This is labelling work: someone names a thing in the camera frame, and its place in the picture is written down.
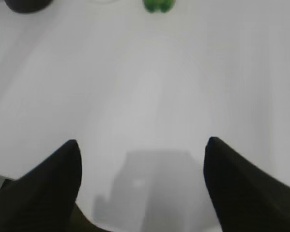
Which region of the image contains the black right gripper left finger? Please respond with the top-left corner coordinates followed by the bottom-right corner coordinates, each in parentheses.
top-left (0, 140), bottom-right (97, 232)

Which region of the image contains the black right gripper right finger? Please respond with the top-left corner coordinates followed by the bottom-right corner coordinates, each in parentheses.
top-left (203, 137), bottom-right (290, 232)

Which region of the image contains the green soda bottle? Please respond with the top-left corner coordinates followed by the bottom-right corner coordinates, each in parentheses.
top-left (143, 0), bottom-right (176, 13)

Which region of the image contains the front black ceramic mug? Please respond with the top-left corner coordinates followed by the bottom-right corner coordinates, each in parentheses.
top-left (4, 0), bottom-right (52, 14)

